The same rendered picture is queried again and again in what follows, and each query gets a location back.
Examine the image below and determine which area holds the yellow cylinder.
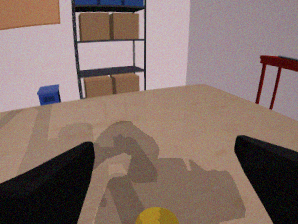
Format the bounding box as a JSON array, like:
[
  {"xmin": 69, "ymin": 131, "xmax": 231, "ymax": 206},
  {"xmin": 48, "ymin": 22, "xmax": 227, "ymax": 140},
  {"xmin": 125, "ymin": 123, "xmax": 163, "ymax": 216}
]
[{"xmin": 136, "ymin": 206, "xmax": 178, "ymax": 224}]

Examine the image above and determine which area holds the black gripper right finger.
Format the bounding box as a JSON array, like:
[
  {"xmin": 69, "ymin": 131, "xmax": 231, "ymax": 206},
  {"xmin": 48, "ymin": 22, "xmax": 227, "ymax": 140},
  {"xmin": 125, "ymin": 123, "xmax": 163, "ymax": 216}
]
[{"xmin": 234, "ymin": 136, "xmax": 298, "ymax": 224}]

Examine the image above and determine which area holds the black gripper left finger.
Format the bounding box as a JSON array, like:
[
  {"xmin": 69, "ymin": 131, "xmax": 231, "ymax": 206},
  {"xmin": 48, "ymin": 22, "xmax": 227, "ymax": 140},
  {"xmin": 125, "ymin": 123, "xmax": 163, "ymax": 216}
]
[{"xmin": 0, "ymin": 141, "xmax": 96, "ymax": 224}]

